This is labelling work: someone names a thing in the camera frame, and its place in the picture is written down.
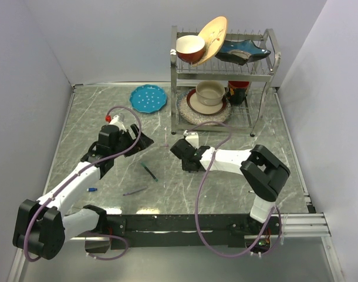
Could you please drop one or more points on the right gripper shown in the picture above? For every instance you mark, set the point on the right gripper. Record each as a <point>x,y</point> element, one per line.
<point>184,167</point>

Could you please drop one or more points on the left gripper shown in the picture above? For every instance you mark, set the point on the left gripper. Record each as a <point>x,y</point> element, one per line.
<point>143,143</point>

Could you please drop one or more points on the blue marker cap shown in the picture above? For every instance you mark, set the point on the blue marker cap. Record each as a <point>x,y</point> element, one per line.
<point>92,189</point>

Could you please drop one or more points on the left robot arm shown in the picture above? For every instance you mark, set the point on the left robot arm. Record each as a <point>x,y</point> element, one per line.
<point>43,226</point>

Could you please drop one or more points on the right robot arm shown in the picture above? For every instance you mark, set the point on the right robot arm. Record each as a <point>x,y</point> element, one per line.
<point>263,171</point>

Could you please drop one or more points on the green pen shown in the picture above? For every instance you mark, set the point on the green pen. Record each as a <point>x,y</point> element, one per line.
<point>149,172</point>

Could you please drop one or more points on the purple pen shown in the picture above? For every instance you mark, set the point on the purple pen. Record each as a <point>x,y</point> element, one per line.
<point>135,191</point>

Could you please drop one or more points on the blue dotted plate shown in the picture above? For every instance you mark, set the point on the blue dotted plate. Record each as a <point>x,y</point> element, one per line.
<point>148,98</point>

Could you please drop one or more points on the speckled glass plate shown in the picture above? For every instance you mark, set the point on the speckled glass plate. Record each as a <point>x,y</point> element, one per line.
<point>186,110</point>

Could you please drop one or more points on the brown rimmed plate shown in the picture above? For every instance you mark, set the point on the brown rimmed plate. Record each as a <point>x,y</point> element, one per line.
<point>198,107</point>

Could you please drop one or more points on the beige ceramic bowl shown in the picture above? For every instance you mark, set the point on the beige ceramic bowl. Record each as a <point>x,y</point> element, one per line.
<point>210,92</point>

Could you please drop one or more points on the metal dish rack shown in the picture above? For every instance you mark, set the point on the metal dish rack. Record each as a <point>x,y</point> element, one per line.
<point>184,75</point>

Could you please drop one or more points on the dark red mug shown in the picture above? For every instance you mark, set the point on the dark red mug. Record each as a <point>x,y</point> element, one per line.
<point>237,92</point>

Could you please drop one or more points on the red white bowl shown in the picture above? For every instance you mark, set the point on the red white bowl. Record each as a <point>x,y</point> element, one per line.
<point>190,48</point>

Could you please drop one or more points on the dark blue wavy dish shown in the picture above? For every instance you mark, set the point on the dark blue wavy dish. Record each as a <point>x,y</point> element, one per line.
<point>241,52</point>

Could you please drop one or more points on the tan floral plate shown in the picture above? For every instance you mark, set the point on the tan floral plate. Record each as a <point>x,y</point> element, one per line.
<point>214,34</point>

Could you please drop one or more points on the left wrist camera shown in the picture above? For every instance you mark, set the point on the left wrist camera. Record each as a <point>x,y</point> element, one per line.
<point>117,120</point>

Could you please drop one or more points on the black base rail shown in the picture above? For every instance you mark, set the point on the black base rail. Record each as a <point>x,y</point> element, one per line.
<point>177,230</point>

